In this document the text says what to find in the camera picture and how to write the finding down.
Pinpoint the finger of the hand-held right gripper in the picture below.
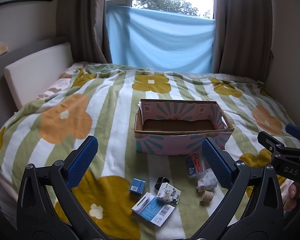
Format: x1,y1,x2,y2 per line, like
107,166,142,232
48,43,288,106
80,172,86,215
257,131,287,154
285,123,300,142

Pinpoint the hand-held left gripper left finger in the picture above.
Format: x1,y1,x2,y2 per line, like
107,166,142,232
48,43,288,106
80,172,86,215
16,135,99,240

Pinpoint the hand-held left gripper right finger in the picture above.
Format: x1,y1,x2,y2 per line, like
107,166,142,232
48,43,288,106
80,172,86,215
201,137,284,240

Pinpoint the clear packet red blue card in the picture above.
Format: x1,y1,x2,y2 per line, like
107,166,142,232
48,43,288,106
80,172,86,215
186,152,207,179

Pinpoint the pink printed cardboard box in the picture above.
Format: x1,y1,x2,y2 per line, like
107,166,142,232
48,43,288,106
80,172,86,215
134,99,235,156

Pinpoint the black round jar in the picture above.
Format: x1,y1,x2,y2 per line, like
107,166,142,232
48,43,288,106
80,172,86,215
155,177,171,190

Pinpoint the person's right hand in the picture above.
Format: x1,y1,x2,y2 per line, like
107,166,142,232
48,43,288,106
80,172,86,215
283,181,300,212

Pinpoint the white floral print packet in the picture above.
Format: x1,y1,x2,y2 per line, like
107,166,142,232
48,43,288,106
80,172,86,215
199,168,219,193

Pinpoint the small beige tape roll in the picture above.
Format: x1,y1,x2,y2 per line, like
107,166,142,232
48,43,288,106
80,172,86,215
199,190,215,203

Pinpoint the white blue patterned tissue pack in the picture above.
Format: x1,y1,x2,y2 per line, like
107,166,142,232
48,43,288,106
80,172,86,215
157,182,182,207

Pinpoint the floral striped blanket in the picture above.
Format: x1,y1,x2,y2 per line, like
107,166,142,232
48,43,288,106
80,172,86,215
0,64,300,240

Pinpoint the small blue box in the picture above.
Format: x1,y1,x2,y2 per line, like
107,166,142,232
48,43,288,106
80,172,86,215
129,178,146,195

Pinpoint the blue white carded package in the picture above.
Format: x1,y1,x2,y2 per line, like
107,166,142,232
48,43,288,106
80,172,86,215
131,192,176,228

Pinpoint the pale patterned pillow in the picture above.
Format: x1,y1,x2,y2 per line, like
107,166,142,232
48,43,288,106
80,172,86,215
37,65,90,100

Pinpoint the white pillow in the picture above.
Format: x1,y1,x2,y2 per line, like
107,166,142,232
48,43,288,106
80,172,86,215
4,42,74,110

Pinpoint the brown curtain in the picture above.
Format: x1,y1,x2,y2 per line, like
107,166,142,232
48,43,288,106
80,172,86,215
57,0,113,64
211,0,274,74

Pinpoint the light blue window cloth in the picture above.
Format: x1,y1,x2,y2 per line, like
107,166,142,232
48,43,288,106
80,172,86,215
105,4,215,74

